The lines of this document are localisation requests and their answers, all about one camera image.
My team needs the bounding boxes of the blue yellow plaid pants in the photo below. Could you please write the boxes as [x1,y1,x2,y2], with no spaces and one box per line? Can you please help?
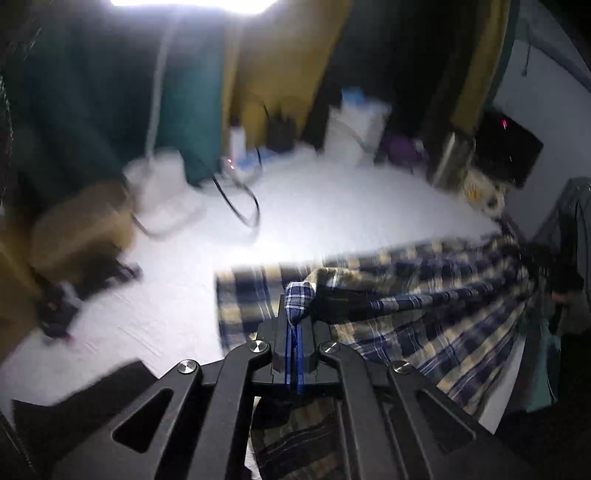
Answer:
[215,234,534,479]

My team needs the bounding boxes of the black folded garment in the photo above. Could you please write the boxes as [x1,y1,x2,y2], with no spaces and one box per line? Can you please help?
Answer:
[1,361,157,479]

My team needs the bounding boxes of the brown plastic lidded container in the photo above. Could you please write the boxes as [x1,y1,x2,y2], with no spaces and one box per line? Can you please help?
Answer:
[29,180,134,281]

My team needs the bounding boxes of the white desk lamp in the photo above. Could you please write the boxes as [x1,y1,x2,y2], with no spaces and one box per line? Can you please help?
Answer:
[112,1,274,235]

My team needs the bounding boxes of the white yellow printed mug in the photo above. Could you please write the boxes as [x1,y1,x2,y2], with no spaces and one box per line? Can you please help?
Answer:
[462,170,505,218]

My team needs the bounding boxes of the white power strip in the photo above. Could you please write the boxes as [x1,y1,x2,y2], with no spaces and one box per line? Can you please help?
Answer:
[221,149,297,183]

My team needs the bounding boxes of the purple cloth item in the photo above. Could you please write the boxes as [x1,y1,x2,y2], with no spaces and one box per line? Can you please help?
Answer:
[381,133,430,173]

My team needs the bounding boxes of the stainless steel tumbler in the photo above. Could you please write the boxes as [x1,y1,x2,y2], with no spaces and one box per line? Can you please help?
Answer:
[428,130,476,192]

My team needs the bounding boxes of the black electronic box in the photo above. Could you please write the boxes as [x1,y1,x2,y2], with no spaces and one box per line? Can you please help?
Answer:
[474,110,544,189]

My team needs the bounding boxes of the white woven basket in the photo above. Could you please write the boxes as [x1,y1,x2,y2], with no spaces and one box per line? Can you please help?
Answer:
[324,101,392,167]

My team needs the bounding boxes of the white charger adapter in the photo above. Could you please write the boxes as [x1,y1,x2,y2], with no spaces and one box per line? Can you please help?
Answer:
[228,124,247,161]

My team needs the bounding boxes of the black charger adapter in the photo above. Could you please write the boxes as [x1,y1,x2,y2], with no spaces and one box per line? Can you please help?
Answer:
[266,107,297,154]

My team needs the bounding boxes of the blue tissue pack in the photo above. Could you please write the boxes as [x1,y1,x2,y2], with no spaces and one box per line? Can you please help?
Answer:
[342,88,385,112]

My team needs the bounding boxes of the black bundled cable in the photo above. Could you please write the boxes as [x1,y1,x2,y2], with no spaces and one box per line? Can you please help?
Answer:
[32,257,144,340]

